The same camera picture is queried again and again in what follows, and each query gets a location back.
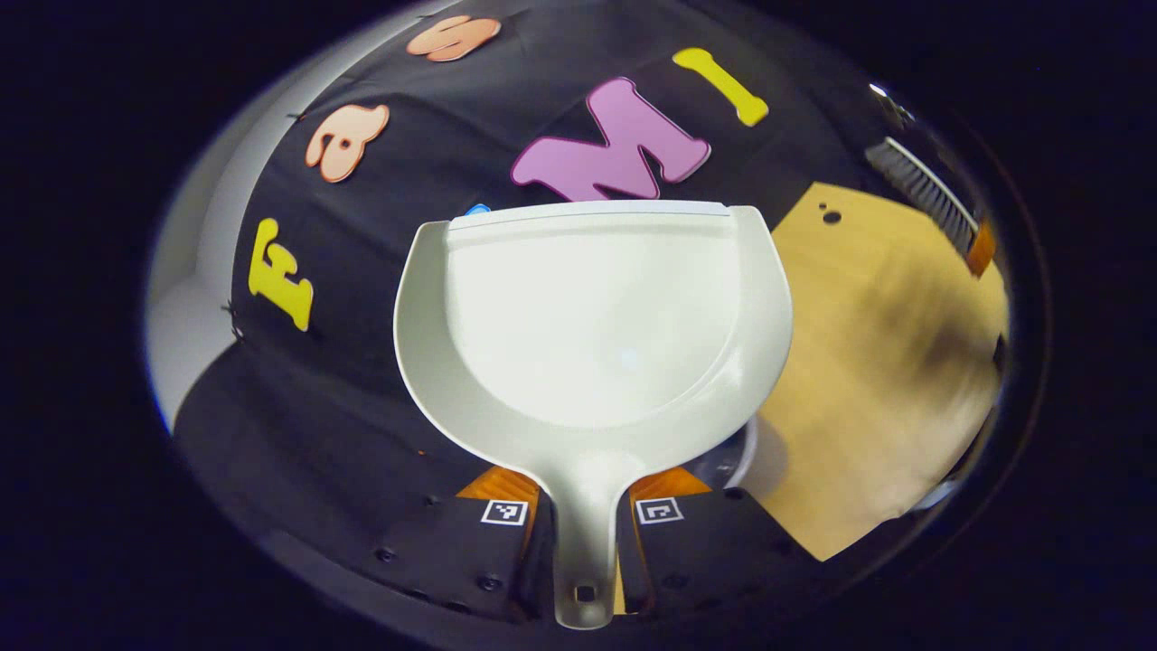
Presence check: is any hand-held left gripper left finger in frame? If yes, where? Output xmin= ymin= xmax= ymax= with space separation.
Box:
xmin=375 ymin=466 xmax=554 ymax=625

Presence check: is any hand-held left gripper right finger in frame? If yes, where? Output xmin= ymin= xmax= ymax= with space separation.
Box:
xmin=616 ymin=466 xmax=819 ymax=620

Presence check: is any small white broom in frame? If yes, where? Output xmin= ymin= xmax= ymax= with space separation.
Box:
xmin=863 ymin=134 xmax=986 ymax=263

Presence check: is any white dustpan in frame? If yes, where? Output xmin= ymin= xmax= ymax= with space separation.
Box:
xmin=393 ymin=201 xmax=795 ymax=631

